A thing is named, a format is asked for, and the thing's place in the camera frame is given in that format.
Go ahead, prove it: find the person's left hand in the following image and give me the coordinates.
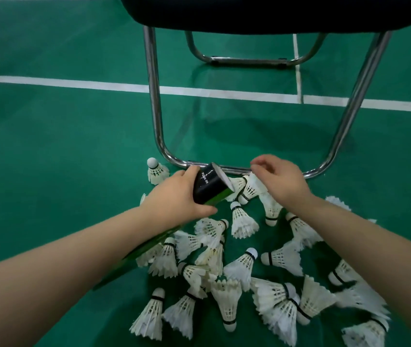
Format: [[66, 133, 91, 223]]
[[141, 165, 218, 234]]

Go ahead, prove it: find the person's right hand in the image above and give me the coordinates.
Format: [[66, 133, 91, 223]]
[[250, 154, 315, 214]]

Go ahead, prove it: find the black and green shuttlecock tube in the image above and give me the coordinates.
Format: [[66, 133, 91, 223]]
[[93, 162, 236, 292]]

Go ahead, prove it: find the white feather shuttlecock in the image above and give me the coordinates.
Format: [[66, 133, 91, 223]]
[[237, 173, 268, 206]]

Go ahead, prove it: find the person's right forearm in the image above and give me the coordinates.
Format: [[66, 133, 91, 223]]
[[295, 194, 411, 347]]

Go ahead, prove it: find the person's left forearm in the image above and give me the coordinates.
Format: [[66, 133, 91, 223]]
[[0, 207, 155, 347]]

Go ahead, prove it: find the pile of white shuttlecocks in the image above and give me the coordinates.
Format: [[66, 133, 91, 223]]
[[130, 157, 391, 347]]

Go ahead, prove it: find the black chair seat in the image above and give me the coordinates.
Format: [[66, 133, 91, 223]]
[[119, 0, 411, 35]]

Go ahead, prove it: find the chrome chair frame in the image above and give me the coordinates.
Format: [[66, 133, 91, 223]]
[[143, 26, 394, 180]]

